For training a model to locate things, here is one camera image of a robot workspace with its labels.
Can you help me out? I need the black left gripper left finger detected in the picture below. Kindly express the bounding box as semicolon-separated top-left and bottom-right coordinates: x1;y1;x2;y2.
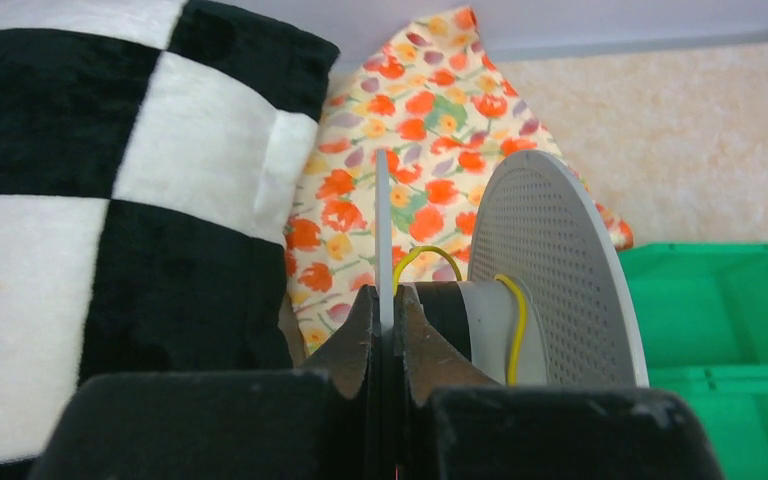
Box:
30;287;382;479

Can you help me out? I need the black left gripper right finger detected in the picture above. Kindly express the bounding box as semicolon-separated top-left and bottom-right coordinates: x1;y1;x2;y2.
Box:
394;287;723;479

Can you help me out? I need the yellow cable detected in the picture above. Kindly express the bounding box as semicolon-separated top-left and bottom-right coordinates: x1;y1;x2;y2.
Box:
392;245;530;388

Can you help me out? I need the white perforated cable spool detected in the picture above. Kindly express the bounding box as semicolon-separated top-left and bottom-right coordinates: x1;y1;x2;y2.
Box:
376;150;649;387

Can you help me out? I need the green plastic compartment bin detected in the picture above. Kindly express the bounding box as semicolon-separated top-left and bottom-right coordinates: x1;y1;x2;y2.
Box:
620;244;768;479

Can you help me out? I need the black white checkered pillow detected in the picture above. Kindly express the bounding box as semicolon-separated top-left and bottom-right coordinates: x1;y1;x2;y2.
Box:
0;1;339;479

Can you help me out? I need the floral orange fabric pouch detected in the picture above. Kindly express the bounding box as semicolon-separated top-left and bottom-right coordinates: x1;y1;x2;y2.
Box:
283;6;635;356

